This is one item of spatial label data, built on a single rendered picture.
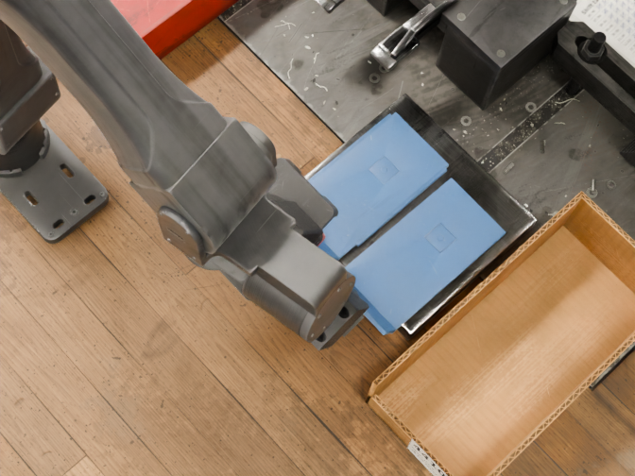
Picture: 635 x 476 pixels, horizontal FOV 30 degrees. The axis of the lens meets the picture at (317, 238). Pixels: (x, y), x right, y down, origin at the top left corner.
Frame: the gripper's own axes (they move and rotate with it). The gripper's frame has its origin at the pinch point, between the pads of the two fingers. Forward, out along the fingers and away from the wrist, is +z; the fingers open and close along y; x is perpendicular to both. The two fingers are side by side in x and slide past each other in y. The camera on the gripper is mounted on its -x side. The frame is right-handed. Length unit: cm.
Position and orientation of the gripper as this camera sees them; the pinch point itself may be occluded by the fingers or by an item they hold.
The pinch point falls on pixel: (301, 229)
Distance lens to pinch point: 102.3
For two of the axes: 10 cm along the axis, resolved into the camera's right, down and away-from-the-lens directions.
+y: 6.7, -7.1, -2.3
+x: -6.8, -7.0, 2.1
